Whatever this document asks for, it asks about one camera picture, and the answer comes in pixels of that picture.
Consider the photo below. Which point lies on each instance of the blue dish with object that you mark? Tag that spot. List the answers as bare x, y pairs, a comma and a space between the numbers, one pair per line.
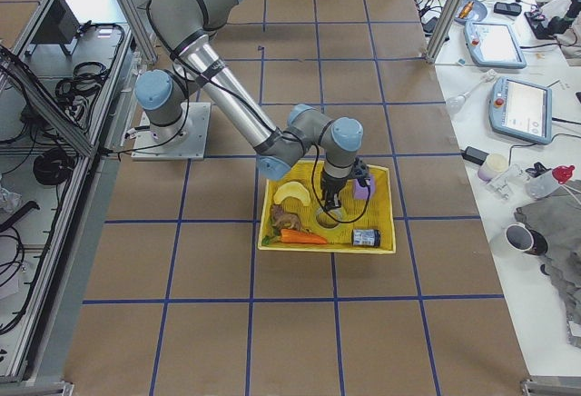
470, 10

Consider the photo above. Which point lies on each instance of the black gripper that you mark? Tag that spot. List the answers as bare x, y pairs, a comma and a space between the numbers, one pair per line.
330, 185

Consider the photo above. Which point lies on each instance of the yellow plastic banana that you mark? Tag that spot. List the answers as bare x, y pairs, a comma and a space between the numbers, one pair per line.
292, 190

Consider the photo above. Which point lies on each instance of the black power adapter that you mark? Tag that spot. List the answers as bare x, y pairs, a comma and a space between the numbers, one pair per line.
474, 155

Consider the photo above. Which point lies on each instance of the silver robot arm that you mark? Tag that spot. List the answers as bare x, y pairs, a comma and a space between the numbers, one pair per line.
185, 29

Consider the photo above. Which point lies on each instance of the lower teach pendant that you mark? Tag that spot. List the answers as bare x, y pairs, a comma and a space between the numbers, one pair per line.
521, 110

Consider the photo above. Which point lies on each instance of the lavender cup with lid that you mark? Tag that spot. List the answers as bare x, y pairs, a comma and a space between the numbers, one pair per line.
494, 165

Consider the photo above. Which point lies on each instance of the teach pendant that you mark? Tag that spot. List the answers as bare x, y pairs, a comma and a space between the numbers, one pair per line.
521, 110
493, 45

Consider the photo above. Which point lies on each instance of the aluminium frame post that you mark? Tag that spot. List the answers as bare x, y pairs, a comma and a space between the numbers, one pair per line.
441, 30

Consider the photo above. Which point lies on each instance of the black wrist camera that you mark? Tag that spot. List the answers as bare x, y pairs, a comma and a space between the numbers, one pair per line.
360, 172

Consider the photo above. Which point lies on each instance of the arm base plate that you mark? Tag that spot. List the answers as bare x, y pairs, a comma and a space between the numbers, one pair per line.
186, 139

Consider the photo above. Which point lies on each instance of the upper teach pendant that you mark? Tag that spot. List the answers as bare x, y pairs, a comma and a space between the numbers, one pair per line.
493, 45

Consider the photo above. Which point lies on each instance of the clear bottle red cap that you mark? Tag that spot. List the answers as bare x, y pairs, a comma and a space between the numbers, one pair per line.
548, 182

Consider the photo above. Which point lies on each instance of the small blue can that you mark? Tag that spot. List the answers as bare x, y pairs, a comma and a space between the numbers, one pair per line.
366, 237

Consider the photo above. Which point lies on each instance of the brown toy animal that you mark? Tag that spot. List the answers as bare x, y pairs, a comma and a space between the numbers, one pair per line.
281, 219

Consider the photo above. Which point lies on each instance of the orange plastic carrot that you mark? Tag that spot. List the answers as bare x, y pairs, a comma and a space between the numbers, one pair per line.
294, 237

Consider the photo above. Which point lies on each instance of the grey cloth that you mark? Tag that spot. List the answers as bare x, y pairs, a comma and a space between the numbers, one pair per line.
557, 219

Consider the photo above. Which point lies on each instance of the yellow woven basket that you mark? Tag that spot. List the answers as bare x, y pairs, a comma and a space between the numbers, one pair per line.
373, 213

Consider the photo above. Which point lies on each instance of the purple sponge block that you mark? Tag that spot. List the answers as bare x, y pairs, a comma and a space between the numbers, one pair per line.
364, 187

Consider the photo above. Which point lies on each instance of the black and white mug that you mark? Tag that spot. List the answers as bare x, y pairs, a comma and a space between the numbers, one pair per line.
526, 240

